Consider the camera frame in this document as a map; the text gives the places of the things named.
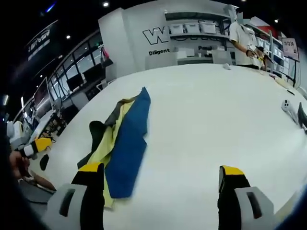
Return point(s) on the white office chair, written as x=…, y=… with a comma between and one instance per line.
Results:
x=79, y=100

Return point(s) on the person's left hand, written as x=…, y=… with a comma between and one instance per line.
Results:
x=18, y=163

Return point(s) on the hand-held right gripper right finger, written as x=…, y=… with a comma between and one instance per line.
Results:
x=242, y=203

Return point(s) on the white storage bin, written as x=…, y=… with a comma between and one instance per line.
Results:
x=178, y=28
x=192, y=27
x=208, y=27

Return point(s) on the grey wall shelf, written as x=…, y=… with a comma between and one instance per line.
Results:
x=192, y=16

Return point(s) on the small black object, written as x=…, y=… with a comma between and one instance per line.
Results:
x=44, y=162

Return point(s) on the hanging dark bag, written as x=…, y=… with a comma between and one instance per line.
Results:
x=105, y=57

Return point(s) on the black computer monitor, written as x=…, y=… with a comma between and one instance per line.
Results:
x=74, y=81

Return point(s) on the white sign board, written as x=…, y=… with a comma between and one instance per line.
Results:
x=290, y=49

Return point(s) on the brown object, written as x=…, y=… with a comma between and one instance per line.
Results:
x=43, y=180

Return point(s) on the black stand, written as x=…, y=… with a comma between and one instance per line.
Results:
x=302, y=117

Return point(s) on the white crumpled cloth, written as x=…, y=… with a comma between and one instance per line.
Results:
x=226, y=66

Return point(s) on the black pen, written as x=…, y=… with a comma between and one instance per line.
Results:
x=290, y=92

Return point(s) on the white phone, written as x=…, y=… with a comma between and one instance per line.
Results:
x=289, y=109

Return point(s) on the rack of white bins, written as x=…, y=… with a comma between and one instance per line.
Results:
x=273, y=51

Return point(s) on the large display screen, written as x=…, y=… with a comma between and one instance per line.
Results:
x=42, y=94

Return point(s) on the blue yellow grey garment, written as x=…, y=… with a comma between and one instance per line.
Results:
x=127, y=148

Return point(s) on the white robot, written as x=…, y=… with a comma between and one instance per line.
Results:
x=16, y=131

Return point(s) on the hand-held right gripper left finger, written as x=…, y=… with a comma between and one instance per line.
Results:
x=72, y=203

